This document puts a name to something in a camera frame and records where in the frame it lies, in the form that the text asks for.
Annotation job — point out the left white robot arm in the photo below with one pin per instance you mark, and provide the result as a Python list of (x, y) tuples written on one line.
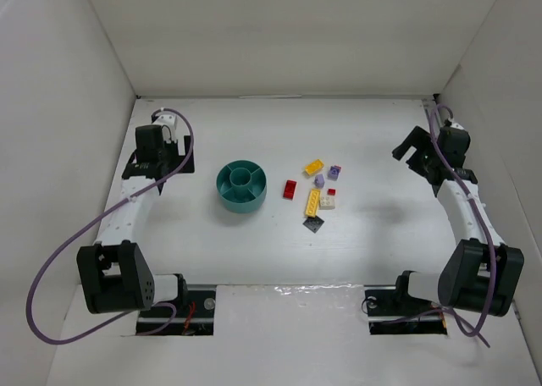
[(113, 272)]

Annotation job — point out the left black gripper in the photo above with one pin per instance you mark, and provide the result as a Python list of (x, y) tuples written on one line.
[(179, 162)]

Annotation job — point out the white lego brick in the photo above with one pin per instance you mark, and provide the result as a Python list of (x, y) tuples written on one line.
[(327, 202)]

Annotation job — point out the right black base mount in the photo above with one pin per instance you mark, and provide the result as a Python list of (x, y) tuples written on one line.
[(389, 313)]

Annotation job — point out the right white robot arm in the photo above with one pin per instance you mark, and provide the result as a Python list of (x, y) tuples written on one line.
[(482, 263)]

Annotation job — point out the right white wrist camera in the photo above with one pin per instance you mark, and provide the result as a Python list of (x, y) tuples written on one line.
[(451, 126)]

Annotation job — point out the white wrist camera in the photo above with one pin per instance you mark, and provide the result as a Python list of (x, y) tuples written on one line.
[(168, 124), (451, 126)]

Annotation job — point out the lilac lego brick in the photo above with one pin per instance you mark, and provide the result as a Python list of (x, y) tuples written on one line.
[(319, 181)]

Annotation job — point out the long yellow lego plate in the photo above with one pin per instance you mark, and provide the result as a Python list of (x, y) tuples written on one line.
[(313, 202)]

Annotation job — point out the red curved lego brick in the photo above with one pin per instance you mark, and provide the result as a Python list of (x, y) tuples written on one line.
[(289, 190)]

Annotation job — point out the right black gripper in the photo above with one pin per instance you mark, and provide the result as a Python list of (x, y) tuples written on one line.
[(414, 145)]

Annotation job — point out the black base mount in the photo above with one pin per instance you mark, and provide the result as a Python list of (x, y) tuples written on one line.
[(389, 313), (196, 318)]

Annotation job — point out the teal divided round container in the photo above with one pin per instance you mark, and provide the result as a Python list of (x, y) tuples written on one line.
[(242, 186)]

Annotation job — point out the purple lego on red piece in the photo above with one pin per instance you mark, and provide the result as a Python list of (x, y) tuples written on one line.
[(334, 172)]

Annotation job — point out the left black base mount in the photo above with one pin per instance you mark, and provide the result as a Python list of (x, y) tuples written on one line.
[(196, 318)]

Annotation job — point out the yellow square lego brick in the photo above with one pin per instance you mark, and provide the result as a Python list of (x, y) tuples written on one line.
[(314, 167)]

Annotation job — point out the black square lego plate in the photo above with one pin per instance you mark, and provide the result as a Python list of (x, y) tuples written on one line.
[(313, 223)]

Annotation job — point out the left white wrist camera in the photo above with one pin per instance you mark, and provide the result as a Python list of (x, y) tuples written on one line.
[(168, 124)]

